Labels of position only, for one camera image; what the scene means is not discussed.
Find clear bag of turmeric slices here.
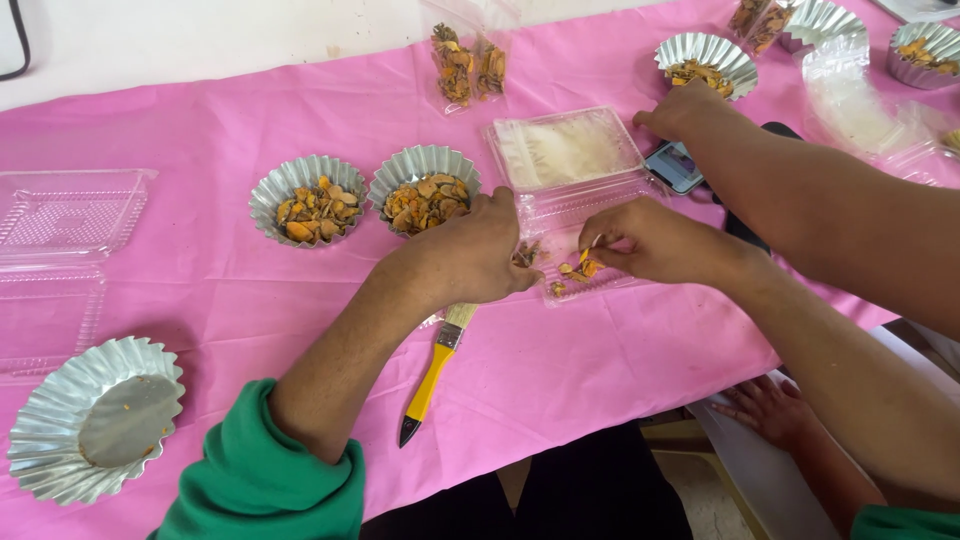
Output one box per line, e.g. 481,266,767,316
727,0,798,58
418,0,481,118
472,0,524,104

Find pink tablecloth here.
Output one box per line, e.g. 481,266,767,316
0,0,960,540

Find pile of clear plastic bags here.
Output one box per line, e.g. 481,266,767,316
797,33,948,164

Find small cluster of turmeric pieces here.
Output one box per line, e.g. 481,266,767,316
555,258,608,285

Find stack of clear zip bags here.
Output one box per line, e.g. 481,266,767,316
495,114,644,190

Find person's green left sleeve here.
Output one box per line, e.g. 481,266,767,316
146,377,367,540

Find pale plastic tray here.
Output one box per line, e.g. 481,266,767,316
872,0,960,24

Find yellow-handled paint brush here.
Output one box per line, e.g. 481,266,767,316
397,302,480,450

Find person's black trousers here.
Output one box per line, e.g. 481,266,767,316
360,420,695,540

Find heap of dried turmeric slices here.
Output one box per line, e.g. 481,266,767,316
381,173,472,234
897,36,960,77
663,60,736,99
274,174,363,245

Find black strap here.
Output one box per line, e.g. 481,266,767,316
0,0,33,83

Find person's right hand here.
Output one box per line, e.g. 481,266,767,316
577,196,760,292

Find smartphone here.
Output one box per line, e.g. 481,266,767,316
642,139,707,198

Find person's green sleeve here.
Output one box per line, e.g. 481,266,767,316
849,504,960,540
146,377,367,540

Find large empty fluted foil cup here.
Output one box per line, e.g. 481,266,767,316
6,335,187,508

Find clear plastic clamshell container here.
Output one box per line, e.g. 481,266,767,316
483,105,674,309

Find person's green right sleeve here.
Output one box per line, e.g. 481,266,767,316
849,504,960,540

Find person's left hand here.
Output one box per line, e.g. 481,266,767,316
382,186,546,306

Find empty clear clamshell container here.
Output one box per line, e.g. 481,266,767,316
0,168,161,385

